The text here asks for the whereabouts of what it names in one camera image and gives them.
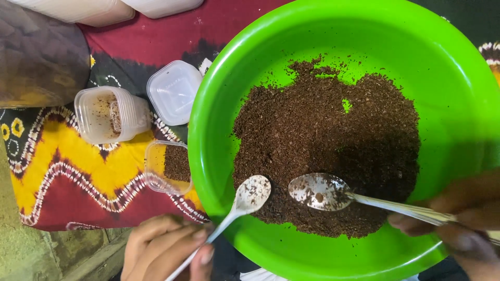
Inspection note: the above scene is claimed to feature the person's left hand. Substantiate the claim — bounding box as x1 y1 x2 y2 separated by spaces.
120 214 216 281

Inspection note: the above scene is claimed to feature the person's right hand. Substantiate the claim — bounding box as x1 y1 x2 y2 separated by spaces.
387 168 500 281

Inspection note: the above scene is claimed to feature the metal spoon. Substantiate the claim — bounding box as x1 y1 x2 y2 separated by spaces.
288 173 500 246

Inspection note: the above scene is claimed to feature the white plastic spoon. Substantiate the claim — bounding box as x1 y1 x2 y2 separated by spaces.
164 174 272 281

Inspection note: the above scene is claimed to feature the green plastic bowl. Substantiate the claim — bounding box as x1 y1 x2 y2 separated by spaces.
187 0 500 281

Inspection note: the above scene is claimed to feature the brown ground powder heap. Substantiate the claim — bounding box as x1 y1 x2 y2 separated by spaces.
232 55 422 239

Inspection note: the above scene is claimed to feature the clear container with brown powder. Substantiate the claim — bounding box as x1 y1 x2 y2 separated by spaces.
144 140 194 196

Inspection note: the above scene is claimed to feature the clear plastic lid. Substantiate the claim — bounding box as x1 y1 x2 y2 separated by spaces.
146 60 204 126

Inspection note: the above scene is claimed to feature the white plastic container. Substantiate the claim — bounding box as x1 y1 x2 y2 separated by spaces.
121 0 204 19

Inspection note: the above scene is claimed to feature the empty clear plastic container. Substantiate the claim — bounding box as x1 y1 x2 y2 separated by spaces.
74 86 152 145

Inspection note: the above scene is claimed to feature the red yellow batik cloth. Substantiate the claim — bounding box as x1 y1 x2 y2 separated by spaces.
0 0 500 232

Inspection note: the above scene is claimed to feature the stack of white plastic containers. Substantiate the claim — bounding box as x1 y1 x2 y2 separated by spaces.
8 0 136 28

